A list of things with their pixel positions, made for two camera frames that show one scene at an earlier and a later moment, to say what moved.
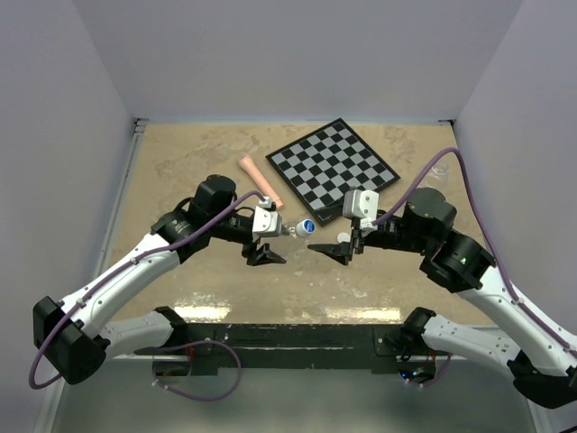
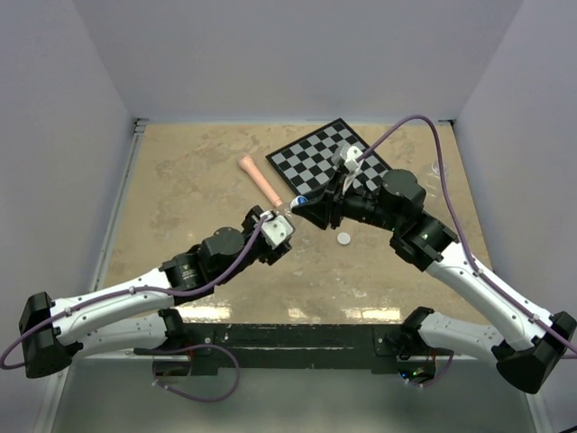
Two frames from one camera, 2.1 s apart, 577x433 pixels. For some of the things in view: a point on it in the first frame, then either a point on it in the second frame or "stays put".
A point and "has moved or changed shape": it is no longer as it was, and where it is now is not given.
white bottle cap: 343,236 stays put
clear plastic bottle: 288,231 has moved or changed shape
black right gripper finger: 339,252 to 317,210
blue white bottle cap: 306,227 to 298,201
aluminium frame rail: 136,132 stays put
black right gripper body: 358,234 to 337,203
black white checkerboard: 325,162 stays put
